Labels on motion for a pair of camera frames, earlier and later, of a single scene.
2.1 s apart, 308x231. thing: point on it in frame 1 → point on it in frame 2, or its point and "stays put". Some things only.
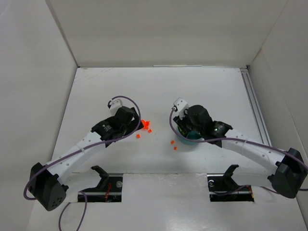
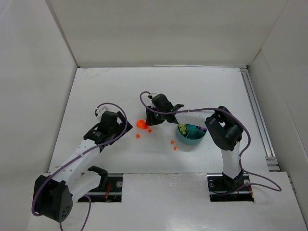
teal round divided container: (191, 135) stays put
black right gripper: (182, 125) → (152, 118)
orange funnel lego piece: (146, 124) stays put
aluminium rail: (255, 106) stays put
